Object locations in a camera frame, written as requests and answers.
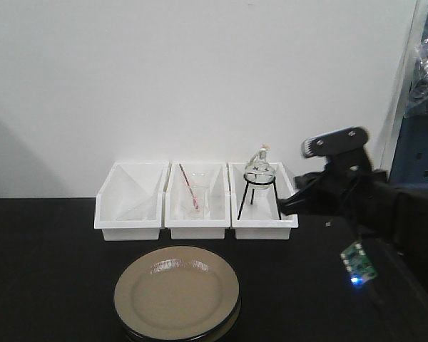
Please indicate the right white storage bin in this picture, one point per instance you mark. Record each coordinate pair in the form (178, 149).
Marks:
(254, 214)

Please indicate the middle white storage bin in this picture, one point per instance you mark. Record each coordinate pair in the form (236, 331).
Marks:
(215, 225)

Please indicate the black lab sink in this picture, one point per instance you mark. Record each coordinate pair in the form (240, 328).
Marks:
(400, 300)

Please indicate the red glass stirring rod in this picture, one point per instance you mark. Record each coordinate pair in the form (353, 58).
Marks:
(192, 194)

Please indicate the clear glass beaker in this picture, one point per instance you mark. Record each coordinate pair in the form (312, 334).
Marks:
(199, 184)

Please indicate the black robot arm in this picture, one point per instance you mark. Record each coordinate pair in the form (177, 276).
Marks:
(401, 218)

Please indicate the blue pegboard drying rack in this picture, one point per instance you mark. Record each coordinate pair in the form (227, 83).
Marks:
(410, 163)

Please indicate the left white storage bin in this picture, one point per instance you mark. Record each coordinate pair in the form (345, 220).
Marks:
(129, 204)

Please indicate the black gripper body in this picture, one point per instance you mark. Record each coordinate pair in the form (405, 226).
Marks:
(347, 187)

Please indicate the glass flask with stopper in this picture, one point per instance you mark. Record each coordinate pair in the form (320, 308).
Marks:
(259, 171)

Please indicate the white storage bin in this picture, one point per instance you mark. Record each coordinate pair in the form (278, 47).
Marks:
(129, 204)
(254, 214)
(215, 225)

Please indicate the green circuit board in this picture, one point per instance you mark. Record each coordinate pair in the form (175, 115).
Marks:
(357, 264)

